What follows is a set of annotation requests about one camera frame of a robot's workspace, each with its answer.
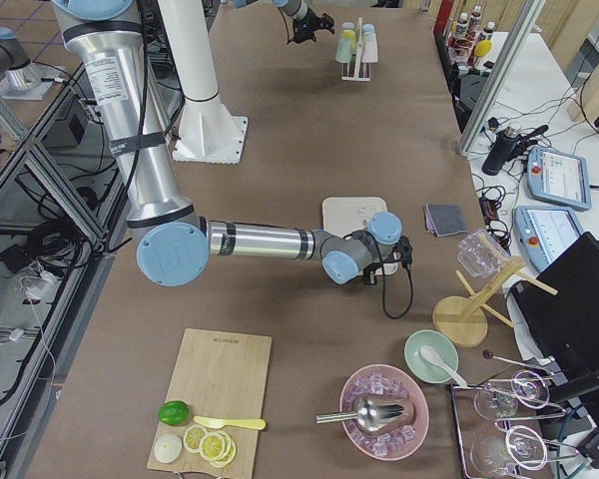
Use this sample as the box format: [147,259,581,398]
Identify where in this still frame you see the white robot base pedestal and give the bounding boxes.
[159,0,248,164]

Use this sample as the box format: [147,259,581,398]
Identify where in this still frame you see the green lime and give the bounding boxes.
[158,400,190,426]

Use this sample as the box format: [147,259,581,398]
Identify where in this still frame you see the lemon slices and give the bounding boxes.
[182,425,237,468]

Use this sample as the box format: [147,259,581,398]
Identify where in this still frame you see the white serving tray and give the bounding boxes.
[314,197,402,284]

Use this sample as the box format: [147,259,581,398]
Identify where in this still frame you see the clear glass mug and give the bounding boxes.
[457,229,510,277]

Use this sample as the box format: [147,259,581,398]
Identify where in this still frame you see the black water bottle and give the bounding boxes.
[481,129,520,176]

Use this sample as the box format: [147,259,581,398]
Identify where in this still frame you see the teach pendant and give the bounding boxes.
[526,146,592,211]
[513,206,584,272]

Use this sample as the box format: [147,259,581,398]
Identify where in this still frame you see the yellow plastic knife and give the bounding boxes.
[193,415,267,431]

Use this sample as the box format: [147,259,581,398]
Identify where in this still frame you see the bamboo cutting board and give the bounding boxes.
[147,328,272,478]

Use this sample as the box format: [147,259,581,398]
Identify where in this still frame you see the lower teach pendant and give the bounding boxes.
[513,206,584,272]

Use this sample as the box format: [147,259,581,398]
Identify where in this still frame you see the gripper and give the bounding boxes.
[292,12,335,42]
[363,236,412,284]

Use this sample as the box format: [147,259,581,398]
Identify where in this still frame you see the wooden cup tree stand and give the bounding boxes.
[432,256,558,347]

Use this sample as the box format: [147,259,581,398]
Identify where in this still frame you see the grey folded cloth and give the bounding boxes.
[423,204,467,238]

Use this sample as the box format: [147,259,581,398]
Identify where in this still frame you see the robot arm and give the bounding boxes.
[53,1,411,286]
[271,0,334,44]

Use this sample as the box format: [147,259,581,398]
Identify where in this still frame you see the steel ice scoop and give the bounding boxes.
[315,394,415,434]

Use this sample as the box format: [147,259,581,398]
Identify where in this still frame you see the aluminium frame post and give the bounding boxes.
[457,0,545,157]

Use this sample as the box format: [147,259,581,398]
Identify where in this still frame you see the white ceramic spoon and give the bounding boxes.
[419,344,468,388]

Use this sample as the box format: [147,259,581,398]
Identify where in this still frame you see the upper teach pendant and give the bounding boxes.
[526,146,592,211]

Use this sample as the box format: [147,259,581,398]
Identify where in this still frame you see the yellow lemon toy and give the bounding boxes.
[474,39,492,58]

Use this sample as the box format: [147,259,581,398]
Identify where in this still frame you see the mint green bowl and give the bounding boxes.
[403,329,459,385]

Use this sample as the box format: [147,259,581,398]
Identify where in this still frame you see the white cup rack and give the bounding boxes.
[339,17,373,82]

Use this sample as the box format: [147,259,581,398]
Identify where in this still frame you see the pink ice bowl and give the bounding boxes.
[339,364,429,461]

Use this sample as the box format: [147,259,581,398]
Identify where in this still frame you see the yellow cup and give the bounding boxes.
[341,29,356,44]

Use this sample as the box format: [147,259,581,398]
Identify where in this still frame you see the black monitor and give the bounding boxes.
[512,233,599,376]

